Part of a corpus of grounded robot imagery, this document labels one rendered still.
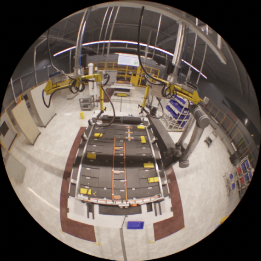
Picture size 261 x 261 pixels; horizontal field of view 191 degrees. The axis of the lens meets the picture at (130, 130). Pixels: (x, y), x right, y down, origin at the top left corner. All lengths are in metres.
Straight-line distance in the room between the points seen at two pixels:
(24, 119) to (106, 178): 4.11
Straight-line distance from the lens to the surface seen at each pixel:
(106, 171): 1.20
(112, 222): 1.43
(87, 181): 1.24
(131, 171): 1.21
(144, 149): 1.43
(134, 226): 1.47
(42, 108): 4.87
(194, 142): 1.12
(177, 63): 1.23
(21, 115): 4.35
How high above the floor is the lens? 2.16
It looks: 44 degrees down
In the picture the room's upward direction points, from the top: 11 degrees clockwise
